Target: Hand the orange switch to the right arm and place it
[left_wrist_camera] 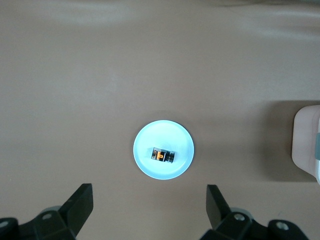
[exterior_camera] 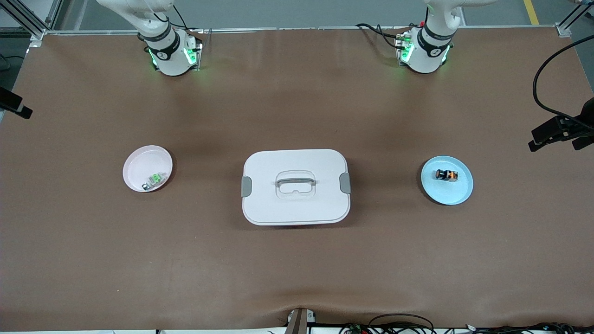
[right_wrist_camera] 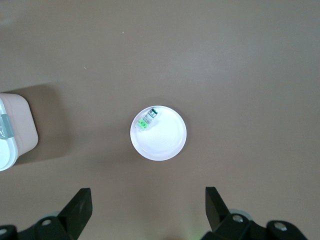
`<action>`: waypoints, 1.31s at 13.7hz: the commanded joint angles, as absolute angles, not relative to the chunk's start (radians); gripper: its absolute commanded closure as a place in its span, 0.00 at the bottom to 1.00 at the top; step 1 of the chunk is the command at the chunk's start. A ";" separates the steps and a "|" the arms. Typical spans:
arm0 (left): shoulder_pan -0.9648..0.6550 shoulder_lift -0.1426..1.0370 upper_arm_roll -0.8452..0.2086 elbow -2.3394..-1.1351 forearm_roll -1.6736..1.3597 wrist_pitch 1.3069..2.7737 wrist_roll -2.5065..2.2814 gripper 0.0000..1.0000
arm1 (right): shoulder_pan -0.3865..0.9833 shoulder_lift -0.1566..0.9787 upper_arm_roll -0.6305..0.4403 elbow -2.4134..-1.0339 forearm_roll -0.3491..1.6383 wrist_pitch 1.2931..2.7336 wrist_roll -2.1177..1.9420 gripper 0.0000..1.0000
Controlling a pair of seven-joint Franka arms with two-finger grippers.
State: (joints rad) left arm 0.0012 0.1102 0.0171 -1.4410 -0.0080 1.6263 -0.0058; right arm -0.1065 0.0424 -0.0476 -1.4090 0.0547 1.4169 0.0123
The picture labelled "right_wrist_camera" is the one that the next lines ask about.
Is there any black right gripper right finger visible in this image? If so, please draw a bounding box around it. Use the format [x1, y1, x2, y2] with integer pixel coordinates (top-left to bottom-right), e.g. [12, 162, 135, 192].
[203, 186, 310, 240]

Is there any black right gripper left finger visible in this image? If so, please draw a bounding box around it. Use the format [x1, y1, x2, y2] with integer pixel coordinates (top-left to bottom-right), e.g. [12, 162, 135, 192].
[0, 187, 93, 240]

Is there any pink round plate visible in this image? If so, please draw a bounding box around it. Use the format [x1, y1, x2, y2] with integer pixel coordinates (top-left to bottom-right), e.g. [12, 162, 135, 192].
[129, 104, 188, 161]

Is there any pink lunch box white lid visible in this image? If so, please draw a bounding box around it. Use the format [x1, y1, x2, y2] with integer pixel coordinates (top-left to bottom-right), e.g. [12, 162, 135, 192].
[0, 92, 39, 172]

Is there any green push button switch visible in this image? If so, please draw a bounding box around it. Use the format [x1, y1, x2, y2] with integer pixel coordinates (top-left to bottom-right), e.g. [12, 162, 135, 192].
[135, 108, 159, 131]

